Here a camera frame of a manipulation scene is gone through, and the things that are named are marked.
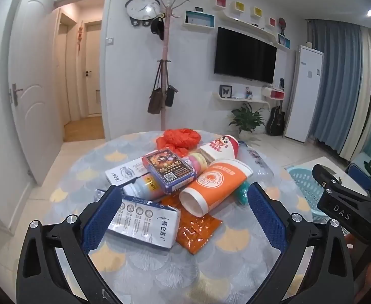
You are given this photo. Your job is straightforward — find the blue sofa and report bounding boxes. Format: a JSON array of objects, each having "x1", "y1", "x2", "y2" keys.
[{"x1": 345, "y1": 152, "x2": 371, "y2": 194}]

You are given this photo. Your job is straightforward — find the orange plastic bag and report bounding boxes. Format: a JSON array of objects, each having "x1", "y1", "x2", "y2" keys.
[{"x1": 156, "y1": 128, "x2": 202, "y2": 149}]

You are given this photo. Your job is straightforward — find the purple card box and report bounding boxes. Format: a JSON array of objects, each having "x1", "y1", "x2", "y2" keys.
[{"x1": 142, "y1": 148, "x2": 199, "y2": 194}]

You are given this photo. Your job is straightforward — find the black wall television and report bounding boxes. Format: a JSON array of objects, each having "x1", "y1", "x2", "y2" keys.
[{"x1": 214, "y1": 27, "x2": 277, "y2": 84}]

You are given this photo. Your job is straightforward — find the long curved white shelf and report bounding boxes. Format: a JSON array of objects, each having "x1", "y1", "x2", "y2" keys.
[{"x1": 219, "y1": 8, "x2": 278, "y2": 43}]

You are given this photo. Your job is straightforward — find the white hallway door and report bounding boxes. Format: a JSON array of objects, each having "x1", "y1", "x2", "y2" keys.
[{"x1": 85, "y1": 22, "x2": 103, "y2": 115}]

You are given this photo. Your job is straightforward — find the orange sauce packet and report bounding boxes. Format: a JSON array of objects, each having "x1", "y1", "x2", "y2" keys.
[{"x1": 160, "y1": 193, "x2": 222, "y2": 254}]

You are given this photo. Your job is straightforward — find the white standing air conditioner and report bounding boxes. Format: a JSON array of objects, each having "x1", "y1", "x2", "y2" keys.
[{"x1": 284, "y1": 45, "x2": 325, "y2": 144}]

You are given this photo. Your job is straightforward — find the black cap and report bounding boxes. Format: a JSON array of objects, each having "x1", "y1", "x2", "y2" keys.
[{"x1": 150, "y1": 16, "x2": 165, "y2": 41}]

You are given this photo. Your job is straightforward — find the orange paper cup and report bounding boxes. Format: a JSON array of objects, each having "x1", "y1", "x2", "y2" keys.
[{"x1": 179, "y1": 159, "x2": 253, "y2": 216}]

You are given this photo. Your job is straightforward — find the brown tote bag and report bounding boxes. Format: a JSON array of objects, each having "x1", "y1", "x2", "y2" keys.
[{"x1": 147, "y1": 60, "x2": 167, "y2": 115}]

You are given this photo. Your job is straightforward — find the beige curtain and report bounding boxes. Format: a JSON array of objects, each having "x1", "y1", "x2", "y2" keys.
[{"x1": 341, "y1": 25, "x2": 371, "y2": 162}]

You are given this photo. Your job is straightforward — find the small white milk carton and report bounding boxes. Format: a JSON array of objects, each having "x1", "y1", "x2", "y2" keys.
[{"x1": 105, "y1": 158, "x2": 151, "y2": 186}]

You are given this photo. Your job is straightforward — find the pink coat rack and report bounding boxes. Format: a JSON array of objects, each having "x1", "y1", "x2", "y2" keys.
[{"x1": 154, "y1": 0, "x2": 189, "y2": 132}]

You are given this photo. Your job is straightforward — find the scale pattern tablecloth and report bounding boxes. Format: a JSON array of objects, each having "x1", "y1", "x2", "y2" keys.
[{"x1": 44, "y1": 129, "x2": 319, "y2": 304}]

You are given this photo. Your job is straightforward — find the teal plastic object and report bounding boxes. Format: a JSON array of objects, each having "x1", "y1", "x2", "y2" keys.
[{"x1": 235, "y1": 182, "x2": 251, "y2": 206}]

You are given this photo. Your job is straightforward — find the white open door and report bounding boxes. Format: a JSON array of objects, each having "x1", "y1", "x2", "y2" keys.
[{"x1": 8, "y1": 0, "x2": 62, "y2": 186}]

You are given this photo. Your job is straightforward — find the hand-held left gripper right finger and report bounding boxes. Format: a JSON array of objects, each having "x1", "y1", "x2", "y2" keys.
[{"x1": 247, "y1": 182, "x2": 354, "y2": 304}]

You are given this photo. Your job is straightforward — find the clear plastic bottle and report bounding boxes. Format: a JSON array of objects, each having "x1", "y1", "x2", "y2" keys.
[{"x1": 236, "y1": 141, "x2": 275, "y2": 184}]

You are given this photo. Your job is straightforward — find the large white milk carton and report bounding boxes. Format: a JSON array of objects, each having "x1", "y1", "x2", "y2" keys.
[{"x1": 95, "y1": 188, "x2": 181, "y2": 249}]

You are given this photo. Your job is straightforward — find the pastel candy roll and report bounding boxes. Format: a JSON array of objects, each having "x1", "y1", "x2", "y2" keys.
[{"x1": 184, "y1": 153, "x2": 209, "y2": 175}]

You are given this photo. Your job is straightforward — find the curved white wall shelf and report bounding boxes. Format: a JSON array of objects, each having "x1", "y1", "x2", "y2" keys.
[{"x1": 213, "y1": 92, "x2": 270, "y2": 105}]

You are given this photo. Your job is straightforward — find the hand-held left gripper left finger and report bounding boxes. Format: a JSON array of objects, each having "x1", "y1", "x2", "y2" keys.
[{"x1": 16, "y1": 184, "x2": 132, "y2": 304}]

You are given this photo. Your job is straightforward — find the teal lined box shelf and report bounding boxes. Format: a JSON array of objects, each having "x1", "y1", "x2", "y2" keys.
[{"x1": 183, "y1": 10, "x2": 216, "y2": 28}]

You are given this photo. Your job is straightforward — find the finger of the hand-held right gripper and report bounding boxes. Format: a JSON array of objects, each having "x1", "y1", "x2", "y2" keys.
[{"x1": 312, "y1": 163, "x2": 371, "y2": 197}]

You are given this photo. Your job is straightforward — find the panda wall clock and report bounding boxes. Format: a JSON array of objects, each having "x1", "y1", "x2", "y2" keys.
[{"x1": 125, "y1": 0, "x2": 161, "y2": 27}]

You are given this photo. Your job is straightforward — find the white red cube shelf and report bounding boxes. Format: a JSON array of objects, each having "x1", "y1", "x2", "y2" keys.
[{"x1": 261, "y1": 86, "x2": 284, "y2": 101}]

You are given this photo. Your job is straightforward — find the panda print paper cup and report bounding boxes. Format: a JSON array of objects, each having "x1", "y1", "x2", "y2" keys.
[{"x1": 200, "y1": 135, "x2": 240, "y2": 162}]

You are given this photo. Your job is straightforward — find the silver door handle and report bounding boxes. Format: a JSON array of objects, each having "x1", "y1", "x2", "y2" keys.
[{"x1": 9, "y1": 83, "x2": 24, "y2": 105}]

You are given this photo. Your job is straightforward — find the white bottle yellow label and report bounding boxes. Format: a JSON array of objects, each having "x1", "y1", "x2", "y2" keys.
[{"x1": 122, "y1": 176, "x2": 167, "y2": 201}]

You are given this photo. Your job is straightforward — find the green potted plant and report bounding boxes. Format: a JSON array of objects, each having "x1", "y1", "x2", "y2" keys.
[{"x1": 228, "y1": 103, "x2": 266, "y2": 134}]

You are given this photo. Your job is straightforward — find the black acoustic guitar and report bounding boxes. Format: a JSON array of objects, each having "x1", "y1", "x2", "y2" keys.
[{"x1": 266, "y1": 100, "x2": 286, "y2": 136}]

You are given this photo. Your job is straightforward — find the light blue plastic basket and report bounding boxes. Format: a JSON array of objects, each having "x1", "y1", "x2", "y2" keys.
[{"x1": 287, "y1": 168, "x2": 328, "y2": 222}]

